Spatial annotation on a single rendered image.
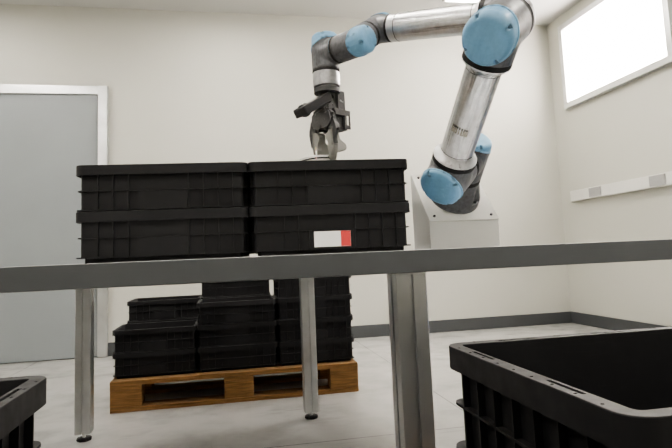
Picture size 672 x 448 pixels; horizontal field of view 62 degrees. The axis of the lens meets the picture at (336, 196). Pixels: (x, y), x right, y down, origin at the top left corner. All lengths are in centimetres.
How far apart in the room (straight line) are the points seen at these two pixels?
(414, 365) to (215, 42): 414
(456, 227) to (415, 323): 65
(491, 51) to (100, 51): 407
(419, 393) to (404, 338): 10
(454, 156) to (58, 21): 415
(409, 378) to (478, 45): 71
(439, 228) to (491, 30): 63
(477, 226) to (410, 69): 355
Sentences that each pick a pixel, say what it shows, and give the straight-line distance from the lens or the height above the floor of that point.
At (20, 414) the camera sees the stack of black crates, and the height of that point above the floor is 58.
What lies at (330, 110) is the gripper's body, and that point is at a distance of 149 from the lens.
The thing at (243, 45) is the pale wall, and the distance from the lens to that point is 494.
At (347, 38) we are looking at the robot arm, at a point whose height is 125.
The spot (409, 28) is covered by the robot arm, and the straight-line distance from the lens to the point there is 153.
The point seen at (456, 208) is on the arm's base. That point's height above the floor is 82.
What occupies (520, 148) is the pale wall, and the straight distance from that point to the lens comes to 537.
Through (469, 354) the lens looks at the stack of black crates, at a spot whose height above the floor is 59.
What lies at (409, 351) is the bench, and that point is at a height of 52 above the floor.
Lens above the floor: 70
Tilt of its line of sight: 6 degrees up
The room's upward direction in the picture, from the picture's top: 2 degrees counter-clockwise
